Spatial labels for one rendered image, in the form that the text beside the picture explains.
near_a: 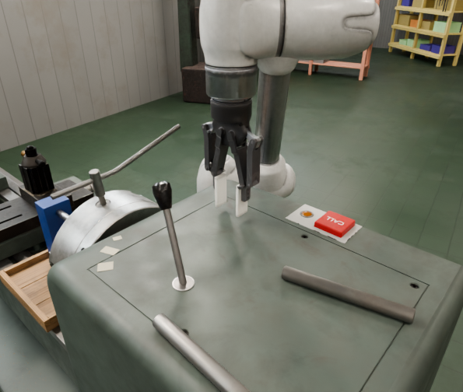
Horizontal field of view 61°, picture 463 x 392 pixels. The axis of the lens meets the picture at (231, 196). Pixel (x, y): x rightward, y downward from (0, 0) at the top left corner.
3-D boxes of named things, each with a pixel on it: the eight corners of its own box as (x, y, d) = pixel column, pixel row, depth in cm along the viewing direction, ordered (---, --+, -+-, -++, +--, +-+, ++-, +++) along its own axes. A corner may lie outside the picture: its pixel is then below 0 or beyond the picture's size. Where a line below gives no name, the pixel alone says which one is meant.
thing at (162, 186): (180, 208, 64) (178, 182, 62) (165, 215, 62) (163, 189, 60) (164, 200, 67) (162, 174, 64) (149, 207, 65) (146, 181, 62)
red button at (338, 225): (354, 228, 79) (356, 219, 78) (340, 241, 75) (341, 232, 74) (327, 218, 82) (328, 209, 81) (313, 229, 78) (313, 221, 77)
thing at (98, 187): (103, 217, 90) (91, 174, 84) (99, 214, 91) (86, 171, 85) (112, 213, 91) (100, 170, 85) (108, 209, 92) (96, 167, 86)
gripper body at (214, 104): (262, 96, 70) (261, 145, 74) (227, 89, 75) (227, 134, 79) (235, 105, 65) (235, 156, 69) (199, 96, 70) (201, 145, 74)
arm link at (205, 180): (198, 194, 172) (195, 148, 161) (239, 194, 172) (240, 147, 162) (196, 213, 157) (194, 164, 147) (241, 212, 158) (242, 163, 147)
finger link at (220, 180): (216, 177, 78) (214, 176, 79) (217, 208, 81) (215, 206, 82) (226, 173, 80) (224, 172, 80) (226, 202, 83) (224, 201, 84)
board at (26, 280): (154, 267, 127) (153, 257, 125) (47, 333, 104) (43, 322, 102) (103, 232, 144) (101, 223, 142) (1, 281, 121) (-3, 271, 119)
